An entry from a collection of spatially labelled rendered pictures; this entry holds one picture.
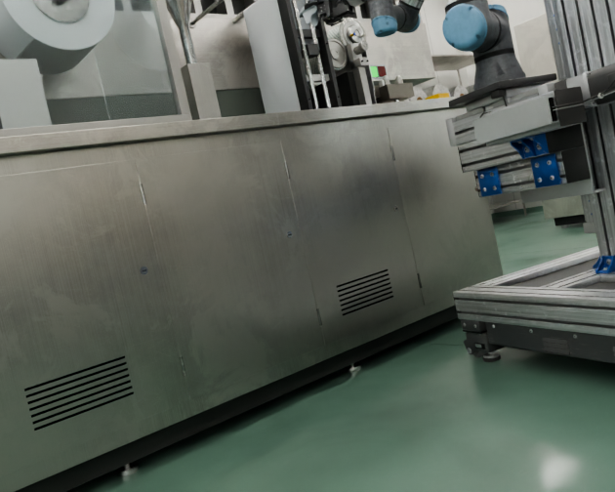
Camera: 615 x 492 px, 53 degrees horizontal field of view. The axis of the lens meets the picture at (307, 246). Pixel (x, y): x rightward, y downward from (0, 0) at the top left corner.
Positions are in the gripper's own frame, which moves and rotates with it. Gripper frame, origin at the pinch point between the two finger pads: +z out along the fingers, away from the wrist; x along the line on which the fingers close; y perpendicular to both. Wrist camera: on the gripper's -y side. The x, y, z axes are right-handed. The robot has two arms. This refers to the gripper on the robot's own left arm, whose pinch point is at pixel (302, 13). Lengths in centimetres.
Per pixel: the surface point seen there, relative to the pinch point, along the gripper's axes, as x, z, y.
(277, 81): 20.3, 32.1, 10.4
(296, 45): 7.0, 9.9, 6.3
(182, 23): -19.9, 38.2, -5.7
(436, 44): 486, 185, -157
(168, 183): -55, 12, 58
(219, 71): 12, 56, 0
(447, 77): 498, 184, -120
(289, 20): 5.7, 10.5, -2.5
